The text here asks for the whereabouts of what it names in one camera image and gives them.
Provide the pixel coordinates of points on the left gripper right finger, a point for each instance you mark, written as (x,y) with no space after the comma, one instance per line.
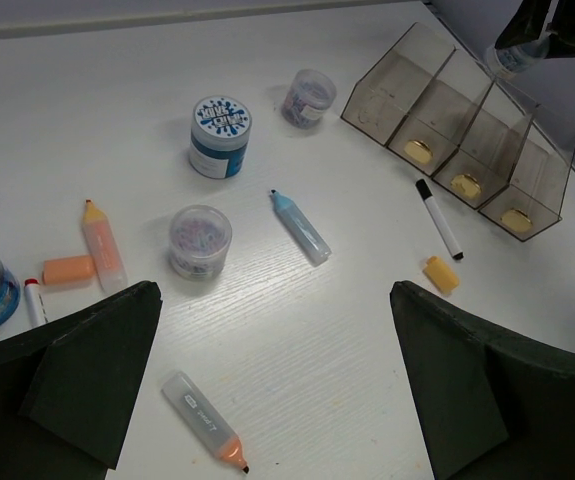
(491,403)

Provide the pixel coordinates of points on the orange highlighter cap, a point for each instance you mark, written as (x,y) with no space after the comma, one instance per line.
(68,270)

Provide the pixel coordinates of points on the clear four-compartment organizer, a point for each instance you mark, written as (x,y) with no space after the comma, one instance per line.
(479,137)

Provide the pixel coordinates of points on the yellow highlighter cap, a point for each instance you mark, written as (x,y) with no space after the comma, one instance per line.
(441,275)

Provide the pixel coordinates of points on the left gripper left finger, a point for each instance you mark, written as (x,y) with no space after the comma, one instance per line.
(68,389)

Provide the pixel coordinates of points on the clear paperclip jar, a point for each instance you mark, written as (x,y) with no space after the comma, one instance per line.
(199,240)
(508,62)
(310,95)

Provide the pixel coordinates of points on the red whiteboard marker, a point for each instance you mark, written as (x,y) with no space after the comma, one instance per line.
(34,302)

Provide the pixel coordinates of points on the black whiteboard marker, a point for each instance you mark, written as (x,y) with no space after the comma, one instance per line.
(439,220)

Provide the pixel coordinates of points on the orange highlighter upper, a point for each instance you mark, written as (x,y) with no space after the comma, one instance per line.
(103,249)

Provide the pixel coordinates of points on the blue highlighter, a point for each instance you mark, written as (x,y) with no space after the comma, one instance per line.
(300,228)

